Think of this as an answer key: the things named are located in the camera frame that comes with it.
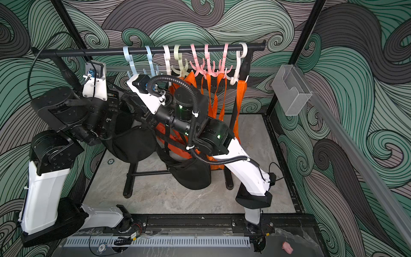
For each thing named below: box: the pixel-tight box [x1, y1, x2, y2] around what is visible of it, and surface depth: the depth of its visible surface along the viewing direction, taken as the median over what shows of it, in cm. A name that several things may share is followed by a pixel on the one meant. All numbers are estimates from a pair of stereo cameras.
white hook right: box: [226, 42, 248, 86], surface depth 50 cm
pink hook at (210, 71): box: [203, 43, 219, 78], surface depth 53 cm
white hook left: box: [162, 44, 172, 76], surface depth 45 cm
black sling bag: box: [155, 129, 212, 191], surface depth 76 cm
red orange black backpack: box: [155, 123, 193, 161], surface depth 75 cm
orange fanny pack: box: [233, 79, 247, 145], surface depth 54 cm
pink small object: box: [281, 241, 294, 255], surface depth 67 cm
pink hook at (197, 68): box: [188, 43, 205, 78], surface depth 52 cm
